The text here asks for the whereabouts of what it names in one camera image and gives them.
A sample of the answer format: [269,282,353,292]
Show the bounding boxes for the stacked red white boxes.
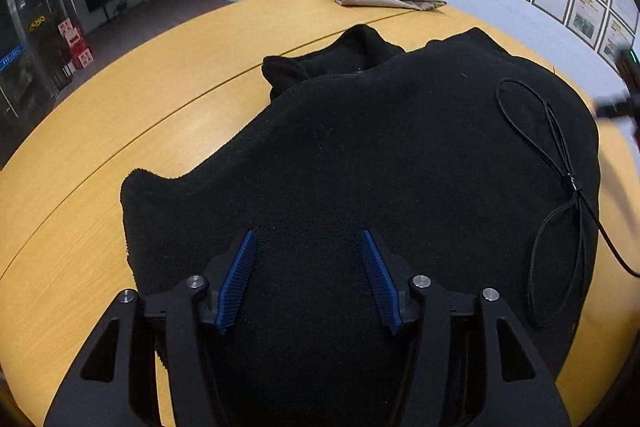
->
[58,18,94,69]

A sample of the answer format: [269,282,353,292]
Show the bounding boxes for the black fleece jacket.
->
[120,26,601,426]

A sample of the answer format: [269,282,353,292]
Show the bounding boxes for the black drawstring cord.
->
[494,77,640,329]

